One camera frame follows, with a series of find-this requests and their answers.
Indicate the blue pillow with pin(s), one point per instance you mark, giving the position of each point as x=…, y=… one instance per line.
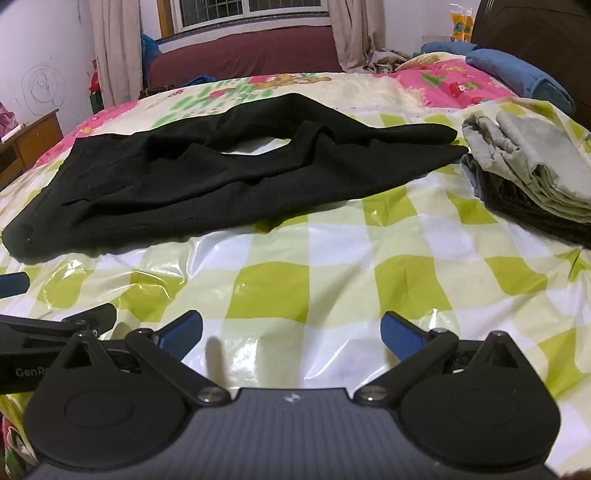
x=508, y=69

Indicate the folded grey pants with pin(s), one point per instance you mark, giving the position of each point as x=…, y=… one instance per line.
x=531, y=152

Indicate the orange packet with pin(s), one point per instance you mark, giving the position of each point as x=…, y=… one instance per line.
x=461, y=25

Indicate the pile of clutter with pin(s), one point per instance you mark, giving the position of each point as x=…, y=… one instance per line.
x=390, y=60

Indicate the blue plastic bag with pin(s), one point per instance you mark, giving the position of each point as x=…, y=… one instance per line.
x=150, y=53

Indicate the maroon window bench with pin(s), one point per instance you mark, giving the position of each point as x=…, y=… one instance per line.
x=244, y=50

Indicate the dark wooden headboard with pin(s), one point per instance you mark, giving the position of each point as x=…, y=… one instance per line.
x=531, y=27

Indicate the small blue cloth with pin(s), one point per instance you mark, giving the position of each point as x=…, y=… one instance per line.
x=203, y=79

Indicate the checked printed bed sheet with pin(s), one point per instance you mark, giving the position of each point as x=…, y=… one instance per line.
x=323, y=277

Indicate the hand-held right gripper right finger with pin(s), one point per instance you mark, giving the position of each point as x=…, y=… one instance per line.
x=400, y=334

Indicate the red and green bag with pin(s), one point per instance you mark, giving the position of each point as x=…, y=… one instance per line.
x=95, y=87

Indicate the pink cloth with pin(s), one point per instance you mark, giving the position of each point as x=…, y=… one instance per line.
x=7, y=120

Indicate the beige curtain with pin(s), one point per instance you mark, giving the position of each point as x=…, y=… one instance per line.
x=351, y=32
x=120, y=50

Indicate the folded dark clothes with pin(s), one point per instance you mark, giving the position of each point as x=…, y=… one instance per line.
x=517, y=205

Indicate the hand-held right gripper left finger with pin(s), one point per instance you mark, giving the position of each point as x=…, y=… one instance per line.
x=180, y=333

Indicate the black pants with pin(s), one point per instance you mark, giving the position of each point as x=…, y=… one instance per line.
x=184, y=184

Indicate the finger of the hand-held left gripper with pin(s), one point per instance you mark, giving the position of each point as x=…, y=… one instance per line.
x=14, y=284
x=99, y=316

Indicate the wooden cabinet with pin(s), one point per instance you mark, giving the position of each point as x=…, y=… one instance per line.
x=32, y=143

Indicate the barred window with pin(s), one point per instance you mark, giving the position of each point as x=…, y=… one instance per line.
x=240, y=11

